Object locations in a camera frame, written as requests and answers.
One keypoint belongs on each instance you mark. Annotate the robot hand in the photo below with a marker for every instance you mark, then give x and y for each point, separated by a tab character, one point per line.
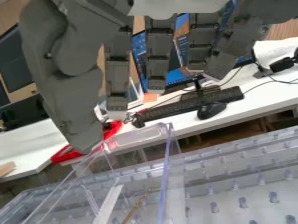
67	66

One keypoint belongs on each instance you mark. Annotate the red tray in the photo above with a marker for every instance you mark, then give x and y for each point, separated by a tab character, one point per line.
111	130

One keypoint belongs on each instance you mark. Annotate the computer screen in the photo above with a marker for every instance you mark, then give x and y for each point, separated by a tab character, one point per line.
180	50

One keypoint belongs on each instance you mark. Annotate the black keyboard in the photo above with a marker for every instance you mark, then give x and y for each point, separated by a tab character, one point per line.
191	101

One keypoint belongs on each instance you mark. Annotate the black mouse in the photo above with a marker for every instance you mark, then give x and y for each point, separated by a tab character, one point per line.
212	110

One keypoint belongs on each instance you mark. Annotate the white desk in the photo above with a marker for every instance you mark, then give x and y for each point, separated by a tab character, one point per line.
248	100

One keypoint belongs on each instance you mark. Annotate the thin stick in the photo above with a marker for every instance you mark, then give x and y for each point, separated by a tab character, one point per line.
135	210

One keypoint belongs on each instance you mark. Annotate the clear box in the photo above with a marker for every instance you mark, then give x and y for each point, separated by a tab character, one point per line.
231	173

